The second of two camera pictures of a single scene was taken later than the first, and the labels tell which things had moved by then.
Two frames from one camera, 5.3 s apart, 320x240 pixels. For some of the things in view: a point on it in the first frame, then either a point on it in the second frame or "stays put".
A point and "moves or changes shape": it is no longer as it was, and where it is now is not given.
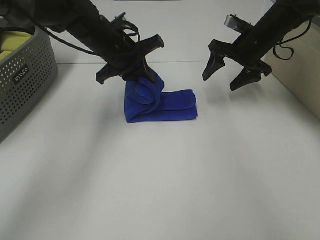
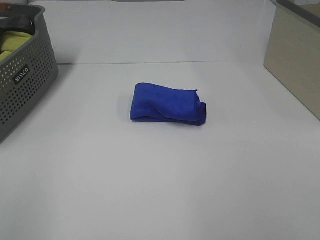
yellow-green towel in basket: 11,40 stays put
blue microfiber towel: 145,101 moves or changes shape
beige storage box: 295,59 stays put
